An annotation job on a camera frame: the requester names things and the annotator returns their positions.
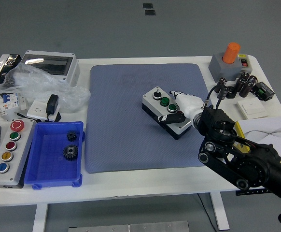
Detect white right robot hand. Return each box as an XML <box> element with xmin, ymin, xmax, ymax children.
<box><xmin>157</xmin><ymin>90</ymin><xmax>205</xmax><ymax>124</ymax></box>

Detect grey four-button control box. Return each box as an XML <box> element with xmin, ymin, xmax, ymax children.
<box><xmin>141</xmin><ymin>86</ymin><xmax>193</xmax><ymax>140</ymax></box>

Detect grey five-button control box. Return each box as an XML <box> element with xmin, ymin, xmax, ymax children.
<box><xmin>0</xmin><ymin>118</ymin><xmax>36</xmax><ymax>189</ymax></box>

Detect short black cylinder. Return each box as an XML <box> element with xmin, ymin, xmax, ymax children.
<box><xmin>226</xmin><ymin>86</ymin><xmax>238</xmax><ymax>99</ymax></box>

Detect grey block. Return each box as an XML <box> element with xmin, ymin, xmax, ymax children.
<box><xmin>208</xmin><ymin>52</ymin><xmax>244</xmax><ymax>82</ymax></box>

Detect orange cylinder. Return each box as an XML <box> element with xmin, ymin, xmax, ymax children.
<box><xmin>222</xmin><ymin>42</ymin><xmax>241</xmax><ymax>64</ymax></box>

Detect grey-blue mat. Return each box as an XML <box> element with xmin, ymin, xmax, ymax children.
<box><xmin>84</xmin><ymin>63</ymin><xmax>215</xmax><ymax>174</ymax></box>

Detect black module green terminals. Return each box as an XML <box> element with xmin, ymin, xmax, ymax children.
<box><xmin>253</xmin><ymin>81</ymin><xmax>276</xmax><ymax>102</ymax></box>

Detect yellow white cardboard box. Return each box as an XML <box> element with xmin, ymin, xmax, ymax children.
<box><xmin>234</xmin><ymin>116</ymin><xmax>281</xmax><ymax>165</ymax></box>

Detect black table height controller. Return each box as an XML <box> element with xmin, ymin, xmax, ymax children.
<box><xmin>236</xmin><ymin>189</ymin><xmax>273</xmax><ymax>196</ymax></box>

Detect white table leg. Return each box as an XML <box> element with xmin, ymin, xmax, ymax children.
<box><xmin>209</xmin><ymin>192</ymin><xmax>230</xmax><ymax>231</ymax></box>
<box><xmin>32</xmin><ymin>204</ymin><xmax>49</xmax><ymax>232</ymax></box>

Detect small black gear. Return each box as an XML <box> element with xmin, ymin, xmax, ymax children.
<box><xmin>66</xmin><ymin>130</ymin><xmax>77</xmax><ymax>142</ymax></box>

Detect large black gear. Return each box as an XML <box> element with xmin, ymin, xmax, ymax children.
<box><xmin>62</xmin><ymin>144</ymin><xmax>80</xmax><ymax>160</ymax></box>

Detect grey metal plate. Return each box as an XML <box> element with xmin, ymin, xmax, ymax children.
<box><xmin>68</xmin><ymin>220</ymin><xmax>190</xmax><ymax>232</ymax></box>

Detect grey distribution box clear cover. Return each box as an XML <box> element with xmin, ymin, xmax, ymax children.
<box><xmin>18</xmin><ymin>50</ymin><xmax>81</xmax><ymax>87</ymax></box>

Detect blue plastic bin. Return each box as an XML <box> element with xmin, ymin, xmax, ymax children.
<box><xmin>24</xmin><ymin>121</ymin><xmax>85</xmax><ymax>190</ymax></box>

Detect clear plastic bag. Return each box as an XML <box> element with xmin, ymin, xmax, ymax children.
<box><xmin>0</xmin><ymin>64</ymin><xmax>92</xmax><ymax>113</ymax></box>

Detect white blue circuit breaker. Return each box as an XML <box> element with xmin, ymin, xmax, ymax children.
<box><xmin>0</xmin><ymin>92</ymin><xmax>28</xmax><ymax>121</ymax></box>

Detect white wall switch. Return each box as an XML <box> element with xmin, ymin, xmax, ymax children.
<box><xmin>236</xmin><ymin>98</ymin><xmax>268</xmax><ymax>119</ymax></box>

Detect white switch red black buttons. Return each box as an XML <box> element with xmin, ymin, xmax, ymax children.
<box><xmin>237</xmin><ymin>53</ymin><xmax>253</xmax><ymax>74</ymax></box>

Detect black cable under table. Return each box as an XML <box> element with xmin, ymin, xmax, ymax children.
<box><xmin>197</xmin><ymin>193</ymin><xmax>219</xmax><ymax>232</ymax></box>

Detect black power adapter with cord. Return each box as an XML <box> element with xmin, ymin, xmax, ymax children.
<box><xmin>15</xmin><ymin>94</ymin><xmax>62</xmax><ymax>123</ymax></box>

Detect white wall socket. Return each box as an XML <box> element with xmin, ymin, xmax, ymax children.
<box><xmin>26</xmin><ymin>99</ymin><xmax>61</xmax><ymax>121</ymax></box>

